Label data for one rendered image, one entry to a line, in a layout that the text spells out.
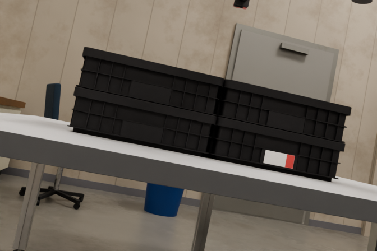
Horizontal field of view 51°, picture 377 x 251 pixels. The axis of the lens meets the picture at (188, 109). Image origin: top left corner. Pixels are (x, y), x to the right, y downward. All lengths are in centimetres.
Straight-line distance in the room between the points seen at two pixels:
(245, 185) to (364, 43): 490
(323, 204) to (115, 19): 403
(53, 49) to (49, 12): 40
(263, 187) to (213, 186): 9
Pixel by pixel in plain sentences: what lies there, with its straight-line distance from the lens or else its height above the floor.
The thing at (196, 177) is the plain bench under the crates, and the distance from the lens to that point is 68.
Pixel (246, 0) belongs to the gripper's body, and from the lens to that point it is 198.
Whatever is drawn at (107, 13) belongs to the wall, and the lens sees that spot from 462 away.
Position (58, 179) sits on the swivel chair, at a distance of 357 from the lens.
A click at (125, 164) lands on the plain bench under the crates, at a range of 66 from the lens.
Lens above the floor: 75
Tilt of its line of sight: 4 degrees up
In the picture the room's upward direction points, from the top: 11 degrees clockwise
